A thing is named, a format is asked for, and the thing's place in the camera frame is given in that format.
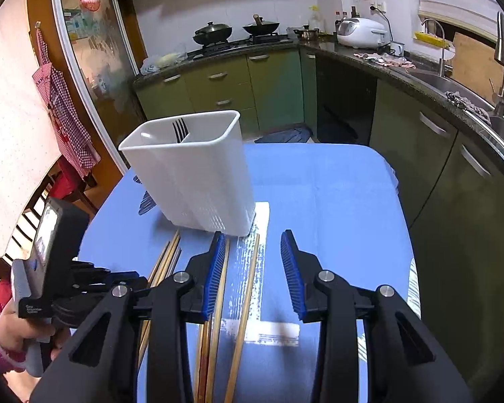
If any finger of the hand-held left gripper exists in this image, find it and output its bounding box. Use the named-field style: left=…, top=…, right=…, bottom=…
left=81, top=274, right=149, bottom=300
left=73, top=259, right=111, bottom=280

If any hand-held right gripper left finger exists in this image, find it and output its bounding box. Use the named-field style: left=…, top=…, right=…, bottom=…
left=29, top=232, right=229, bottom=403

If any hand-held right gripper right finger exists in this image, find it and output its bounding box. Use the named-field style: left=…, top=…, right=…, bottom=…
left=279, top=230, right=475, bottom=403

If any pile of wooden chopsticks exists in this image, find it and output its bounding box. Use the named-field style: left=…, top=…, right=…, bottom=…
left=136, top=231, right=261, bottom=403

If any white plastic utensil holder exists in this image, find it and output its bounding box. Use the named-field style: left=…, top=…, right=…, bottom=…
left=118, top=110, right=255, bottom=236

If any person's left hand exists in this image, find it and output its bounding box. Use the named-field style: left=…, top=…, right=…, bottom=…
left=0, top=298, right=71, bottom=364

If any wooden chair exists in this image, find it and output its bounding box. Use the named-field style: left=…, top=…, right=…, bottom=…
left=8, top=155, right=99, bottom=257

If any blue striped oven mitt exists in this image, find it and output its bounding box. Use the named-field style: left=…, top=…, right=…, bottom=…
left=138, top=191, right=158, bottom=217

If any blue tablecloth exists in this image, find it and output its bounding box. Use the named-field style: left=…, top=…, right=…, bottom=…
left=78, top=143, right=423, bottom=403

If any red checkered apron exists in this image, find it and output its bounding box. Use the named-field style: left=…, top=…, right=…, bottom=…
left=31, top=23, right=101, bottom=179

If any blue floor mat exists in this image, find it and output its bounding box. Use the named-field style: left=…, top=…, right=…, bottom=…
left=254, top=124, right=313, bottom=144

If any green sink base cabinet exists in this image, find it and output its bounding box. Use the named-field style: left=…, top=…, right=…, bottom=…
left=370, top=80, right=504, bottom=403

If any glass sliding door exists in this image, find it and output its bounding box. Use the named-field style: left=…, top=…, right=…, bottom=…
left=50, top=0, right=148, bottom=173

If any green stove base cabinet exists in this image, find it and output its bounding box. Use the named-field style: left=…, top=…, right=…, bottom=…
left=133, top=48, right=318, bottom=137

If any plastic bag with food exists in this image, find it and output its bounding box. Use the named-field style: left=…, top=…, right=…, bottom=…
left=140, top=52, right=190, bottom=76

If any black gas stove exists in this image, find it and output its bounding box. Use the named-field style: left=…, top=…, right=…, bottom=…
left=189, top=34, right=295, bottom=57

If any pink patterned cloth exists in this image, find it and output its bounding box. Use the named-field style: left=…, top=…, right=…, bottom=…
left=353, top=51, right=416, bottom=70

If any small steel pot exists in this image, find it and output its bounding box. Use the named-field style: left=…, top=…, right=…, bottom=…
left=293, top=25, right=321, bottom=43

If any grey rag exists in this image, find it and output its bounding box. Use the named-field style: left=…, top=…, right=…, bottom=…
left=445, top=90, right=492, bottom=124

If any steel double sink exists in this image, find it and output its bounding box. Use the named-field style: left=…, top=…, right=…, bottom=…
left=407, top=69, right=504, bottom=169

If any black wok with lid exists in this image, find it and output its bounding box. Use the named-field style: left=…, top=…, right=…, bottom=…
left=192, top=21, right=233, bottom=46

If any white rice cooker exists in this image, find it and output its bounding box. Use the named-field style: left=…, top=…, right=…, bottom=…
left=336, top=17, right=391, bottom=49

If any cooking oil bottle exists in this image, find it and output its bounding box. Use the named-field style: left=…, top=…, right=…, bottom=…
left=308, top=6, right=326, bottom=34

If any group of sauce bottles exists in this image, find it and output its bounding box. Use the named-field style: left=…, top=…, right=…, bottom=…
left=335, top=7, right=359, bottom=24

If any curved steel faucet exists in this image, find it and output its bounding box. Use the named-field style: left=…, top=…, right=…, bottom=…
left=420, top=19, right=448, bottom=77

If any yellow sponge rack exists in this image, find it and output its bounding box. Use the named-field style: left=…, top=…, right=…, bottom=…
left=412, top=31, right=446, bottom=47

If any wooden cutting board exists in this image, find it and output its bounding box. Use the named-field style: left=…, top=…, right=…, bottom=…
left=450, top=31, right=504, bottom=97

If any tall steel faucet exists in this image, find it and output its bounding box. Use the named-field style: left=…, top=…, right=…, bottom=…
left=492, top=10, right=504, bottom=118

